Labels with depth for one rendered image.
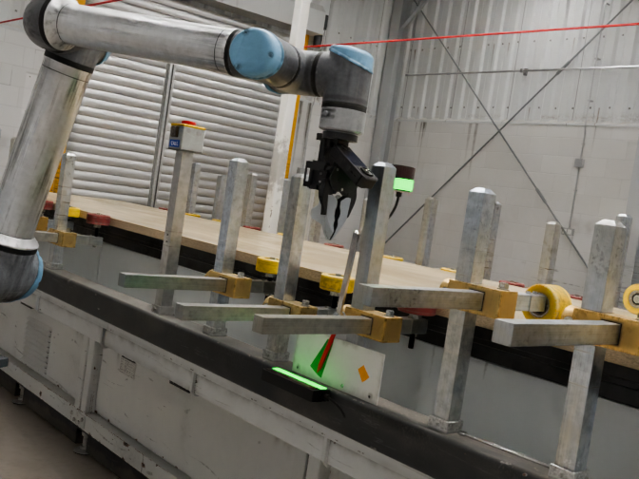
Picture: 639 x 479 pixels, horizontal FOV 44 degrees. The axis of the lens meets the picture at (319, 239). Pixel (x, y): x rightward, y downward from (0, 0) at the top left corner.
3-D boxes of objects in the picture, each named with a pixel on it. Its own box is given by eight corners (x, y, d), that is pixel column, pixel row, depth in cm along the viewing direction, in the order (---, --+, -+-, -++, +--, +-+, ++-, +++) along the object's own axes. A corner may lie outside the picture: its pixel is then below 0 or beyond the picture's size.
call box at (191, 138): (180, 152, 210) (183, 123, 210) (166, 150, 215) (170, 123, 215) (202, 156, 215) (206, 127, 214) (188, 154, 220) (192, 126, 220)
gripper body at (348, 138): (328, 193, 164) (337, 136, 163) (357, 197, 158) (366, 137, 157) (300, 189, 159) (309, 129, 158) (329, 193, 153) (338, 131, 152)
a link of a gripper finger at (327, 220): (314, 237, 161) (320, 192, 160) (333, 240, 156) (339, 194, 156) (301, 235, 159) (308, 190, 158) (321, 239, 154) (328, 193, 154)
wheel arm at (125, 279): (123, 291, 173) (125, 272, 173) (116, 288, 176) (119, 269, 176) (277, 296, 202) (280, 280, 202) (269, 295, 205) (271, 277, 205)
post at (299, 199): (270, 385, 177) (301, 173, 175) (261, 381, 180) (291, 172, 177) (281, 384, 179) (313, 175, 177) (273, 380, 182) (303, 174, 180)
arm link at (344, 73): (337, 51, 163) (382, 54, 159) (328, 111, 163) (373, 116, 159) (319, 40, 154) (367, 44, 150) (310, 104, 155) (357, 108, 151)
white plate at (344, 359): (375, 405, 151) (383, 354, 151) (290, 370, 171) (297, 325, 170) (377, 405, 152) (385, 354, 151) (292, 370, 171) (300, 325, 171)
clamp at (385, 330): (381, 343, 152) (385, 317, 151) (335, 328, 162) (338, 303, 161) (401, 343, 155) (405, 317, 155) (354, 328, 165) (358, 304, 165)
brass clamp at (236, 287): (230, 298, 189) (234, 277, 188) (200, 288, 199) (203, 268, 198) (251, 298, 193) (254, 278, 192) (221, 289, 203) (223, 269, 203)
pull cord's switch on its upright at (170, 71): (151, 241, 436) (179, 42, 430) (138, 238, 447) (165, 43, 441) (164, 242, 441) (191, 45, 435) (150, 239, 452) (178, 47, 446)
